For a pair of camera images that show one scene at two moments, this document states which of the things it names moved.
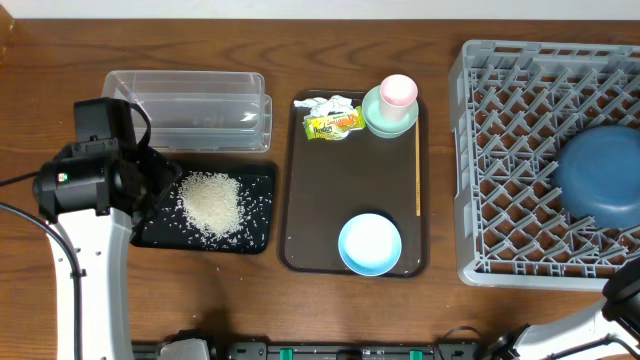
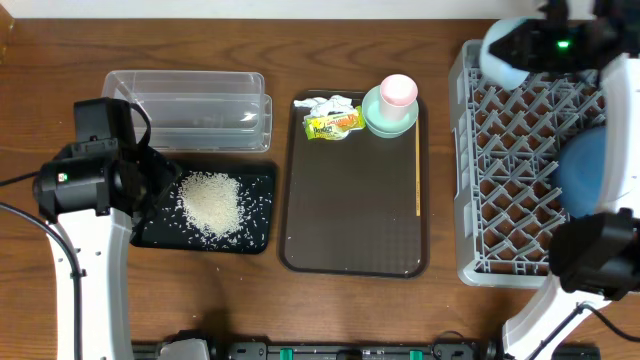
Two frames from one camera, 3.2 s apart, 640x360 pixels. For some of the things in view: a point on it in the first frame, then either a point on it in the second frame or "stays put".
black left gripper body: [152, 177] stays put
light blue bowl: [369, 244] to [499, 72]
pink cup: [397, 95] stays put
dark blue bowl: [596, 176] stays put
